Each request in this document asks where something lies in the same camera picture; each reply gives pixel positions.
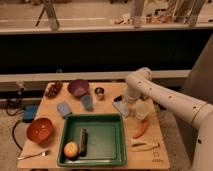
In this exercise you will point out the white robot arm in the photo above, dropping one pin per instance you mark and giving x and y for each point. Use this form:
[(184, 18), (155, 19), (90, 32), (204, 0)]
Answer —
[(195, 112)]

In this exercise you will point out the apple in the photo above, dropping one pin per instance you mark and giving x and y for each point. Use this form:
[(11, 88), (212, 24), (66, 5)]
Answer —
[(71, 149)]

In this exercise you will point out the light blue towel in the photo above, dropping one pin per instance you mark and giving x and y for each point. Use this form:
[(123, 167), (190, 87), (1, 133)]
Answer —
[(121, 107)]

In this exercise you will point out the purple bowl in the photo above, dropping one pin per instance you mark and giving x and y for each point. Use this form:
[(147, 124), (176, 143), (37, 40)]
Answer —
[(78, 87)]

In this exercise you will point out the bunch of dark grapes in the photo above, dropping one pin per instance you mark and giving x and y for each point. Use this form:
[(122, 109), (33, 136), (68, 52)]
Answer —
[(54, 89)]

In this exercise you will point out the green plastic tray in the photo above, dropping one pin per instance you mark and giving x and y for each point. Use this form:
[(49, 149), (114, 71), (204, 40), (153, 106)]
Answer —
[(105, 144)]

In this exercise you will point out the red bowl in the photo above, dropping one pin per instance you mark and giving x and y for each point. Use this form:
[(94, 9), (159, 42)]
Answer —
[(40, 130)]

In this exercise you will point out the small metal cup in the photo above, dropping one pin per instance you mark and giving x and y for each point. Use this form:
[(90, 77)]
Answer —
[(99, 91)]

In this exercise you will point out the blue box on floor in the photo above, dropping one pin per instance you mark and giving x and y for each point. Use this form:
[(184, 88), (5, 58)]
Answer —
[(29, 113)]

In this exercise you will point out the blue sponge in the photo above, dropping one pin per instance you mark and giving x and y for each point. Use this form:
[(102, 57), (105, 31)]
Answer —
[(64, 109)]

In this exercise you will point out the black brush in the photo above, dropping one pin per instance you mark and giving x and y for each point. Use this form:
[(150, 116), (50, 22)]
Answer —
[(83, 142)]

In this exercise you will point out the white cup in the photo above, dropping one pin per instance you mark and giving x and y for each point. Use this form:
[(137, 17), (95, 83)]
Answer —
[(141, 110)]

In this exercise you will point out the black handled tool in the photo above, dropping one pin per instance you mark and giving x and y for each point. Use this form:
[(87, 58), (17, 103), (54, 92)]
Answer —
[(118, 98)]

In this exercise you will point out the orange carrot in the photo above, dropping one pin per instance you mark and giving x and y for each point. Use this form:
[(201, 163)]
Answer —
[(142, 129)]

